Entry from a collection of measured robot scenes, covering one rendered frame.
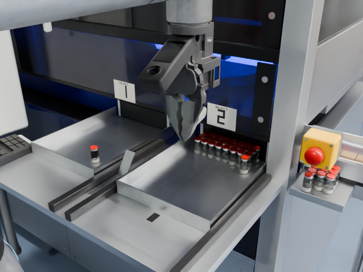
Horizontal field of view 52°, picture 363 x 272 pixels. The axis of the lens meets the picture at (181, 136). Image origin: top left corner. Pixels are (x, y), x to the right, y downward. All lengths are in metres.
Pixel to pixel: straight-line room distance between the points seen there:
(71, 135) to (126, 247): 0.55
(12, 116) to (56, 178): 0.53
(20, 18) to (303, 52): 0.61
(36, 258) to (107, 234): 1.34
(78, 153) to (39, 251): 1.12
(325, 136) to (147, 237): 0.45
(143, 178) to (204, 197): 0.17
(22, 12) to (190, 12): 0.32
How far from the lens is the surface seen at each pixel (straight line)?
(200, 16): 0.61
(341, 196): 0.98
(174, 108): 0.67
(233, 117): 0.95
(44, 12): 0.36
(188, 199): 0.88
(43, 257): 2.13
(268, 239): 1.09
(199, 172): 0.98
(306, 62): 0.85
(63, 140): 1.20
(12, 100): 1.48
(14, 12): 0.35
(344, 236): 2.30
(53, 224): 1.89
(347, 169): 1.02
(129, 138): 1.17
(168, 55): 0.60
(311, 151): 0.86
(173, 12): 0.62
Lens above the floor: 1.40
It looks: 26 degrees down
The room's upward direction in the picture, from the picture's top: straight up
